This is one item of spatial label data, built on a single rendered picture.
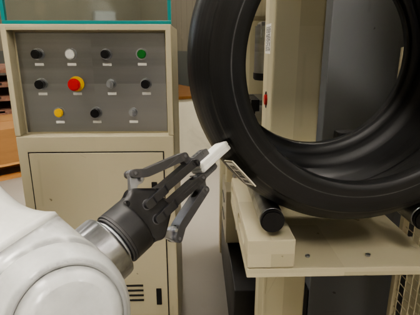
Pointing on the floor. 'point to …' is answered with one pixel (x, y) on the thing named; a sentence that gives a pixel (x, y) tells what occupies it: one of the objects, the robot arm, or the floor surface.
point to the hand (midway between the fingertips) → (210, 157)
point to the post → (290, 111)
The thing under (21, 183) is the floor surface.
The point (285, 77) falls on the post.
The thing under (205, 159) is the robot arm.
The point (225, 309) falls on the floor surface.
